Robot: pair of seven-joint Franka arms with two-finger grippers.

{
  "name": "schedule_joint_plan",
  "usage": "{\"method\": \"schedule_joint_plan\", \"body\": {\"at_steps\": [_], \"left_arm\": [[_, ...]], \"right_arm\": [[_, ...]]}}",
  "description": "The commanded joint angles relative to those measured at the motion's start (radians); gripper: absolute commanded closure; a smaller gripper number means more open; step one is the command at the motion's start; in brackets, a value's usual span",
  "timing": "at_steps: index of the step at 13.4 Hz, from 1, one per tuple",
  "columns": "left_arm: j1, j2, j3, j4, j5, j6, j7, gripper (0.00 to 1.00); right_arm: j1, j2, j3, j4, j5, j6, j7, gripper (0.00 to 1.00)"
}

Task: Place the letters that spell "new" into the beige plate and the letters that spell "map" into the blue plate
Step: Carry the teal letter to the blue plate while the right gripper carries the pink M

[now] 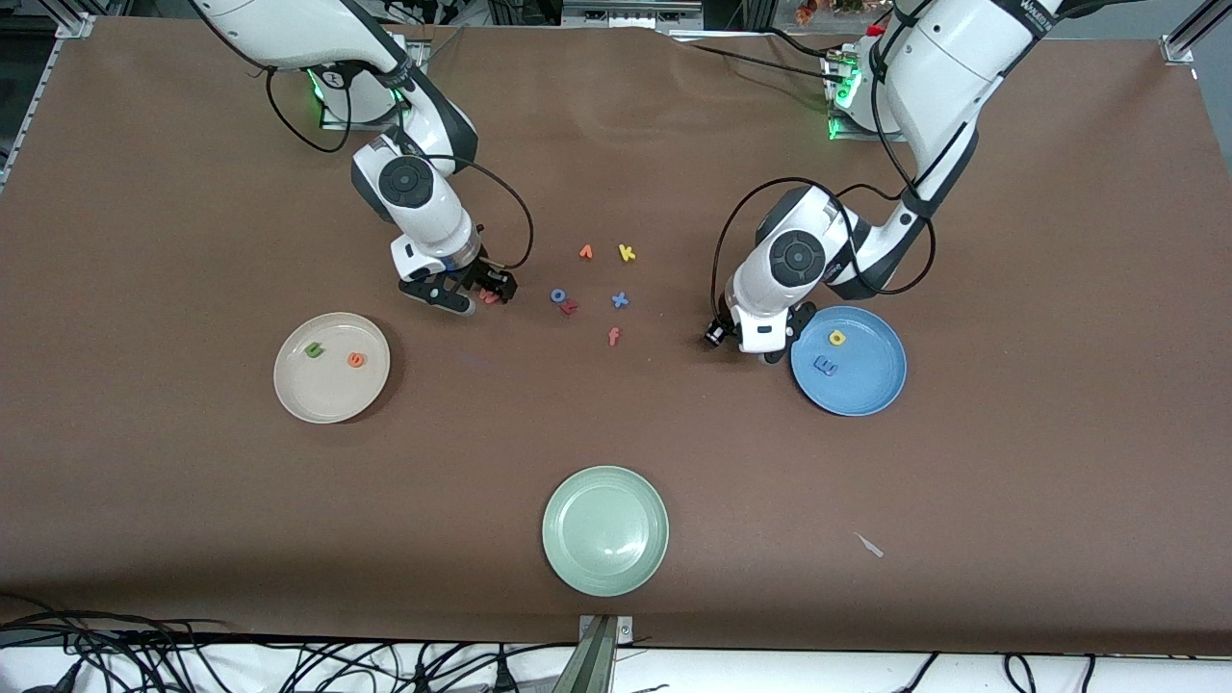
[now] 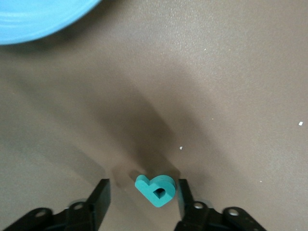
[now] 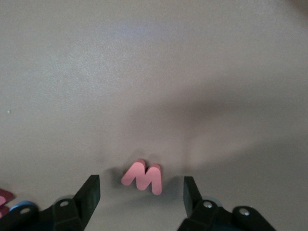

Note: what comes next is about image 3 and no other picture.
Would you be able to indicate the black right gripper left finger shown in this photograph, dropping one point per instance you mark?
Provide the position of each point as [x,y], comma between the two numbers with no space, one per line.
[72,214]

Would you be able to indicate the red foam letter z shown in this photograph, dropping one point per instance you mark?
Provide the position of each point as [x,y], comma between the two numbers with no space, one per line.
[6,193]

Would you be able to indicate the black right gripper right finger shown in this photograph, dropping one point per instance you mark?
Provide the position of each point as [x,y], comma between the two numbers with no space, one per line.
[207,219]

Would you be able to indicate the blue foam letter o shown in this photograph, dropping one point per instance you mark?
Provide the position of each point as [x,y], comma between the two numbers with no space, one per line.
[21,204]

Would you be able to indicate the brown table cover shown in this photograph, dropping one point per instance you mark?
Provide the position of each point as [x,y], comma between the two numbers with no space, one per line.
[154,72]

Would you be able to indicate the pink foam letter m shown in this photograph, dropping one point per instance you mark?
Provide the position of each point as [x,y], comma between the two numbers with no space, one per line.
[139,176]

